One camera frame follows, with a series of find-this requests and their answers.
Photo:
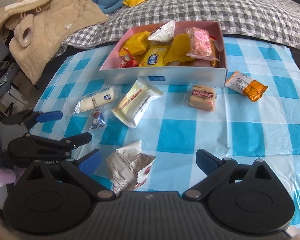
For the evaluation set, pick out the beige fleece jacket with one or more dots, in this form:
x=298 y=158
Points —
x=41 y=26

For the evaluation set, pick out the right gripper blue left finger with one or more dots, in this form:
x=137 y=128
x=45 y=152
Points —
x=85 y=165

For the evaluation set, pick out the dark red candy packet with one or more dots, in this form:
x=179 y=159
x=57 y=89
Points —
x=128 y=62

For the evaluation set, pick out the cream white cake packet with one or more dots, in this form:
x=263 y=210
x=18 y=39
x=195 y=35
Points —
x=131 y=108

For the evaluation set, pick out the brown beef biscuit pack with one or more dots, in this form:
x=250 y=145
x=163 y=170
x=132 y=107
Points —
x=200 y=97

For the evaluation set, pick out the small blue white candy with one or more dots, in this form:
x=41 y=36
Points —
x=98 y=121

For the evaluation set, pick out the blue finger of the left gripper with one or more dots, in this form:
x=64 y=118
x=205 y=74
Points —
x=31 y=118

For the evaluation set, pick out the blue checkered tablecloth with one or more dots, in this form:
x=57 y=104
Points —
x=237 y=128

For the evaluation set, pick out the white nut kernels packet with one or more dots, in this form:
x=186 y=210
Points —
x=129 y=167

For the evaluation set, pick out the grey checkered quilt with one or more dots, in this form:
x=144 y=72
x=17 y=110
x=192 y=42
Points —
x=270 y=20

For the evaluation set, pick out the orange white snack packet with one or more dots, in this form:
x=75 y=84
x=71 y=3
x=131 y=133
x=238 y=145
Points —
x=245 y=85

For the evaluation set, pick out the large yellow snack pack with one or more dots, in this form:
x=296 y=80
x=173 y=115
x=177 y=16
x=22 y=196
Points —
x=179 y=49

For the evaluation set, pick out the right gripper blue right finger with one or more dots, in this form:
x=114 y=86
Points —
x=209 y=163

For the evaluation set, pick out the yellow blue label snack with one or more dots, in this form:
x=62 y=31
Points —
x=154 y=57

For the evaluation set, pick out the white cream roll packet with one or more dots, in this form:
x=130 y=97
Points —
x=95 y=100

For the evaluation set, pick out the yellow pillow snack pack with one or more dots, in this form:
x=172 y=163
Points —
x=136 y=45

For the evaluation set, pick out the silver pink open box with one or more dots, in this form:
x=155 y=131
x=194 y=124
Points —
x=202 y=72

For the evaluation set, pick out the pink rice cracker pack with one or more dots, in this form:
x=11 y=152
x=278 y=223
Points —
x=201 y=44

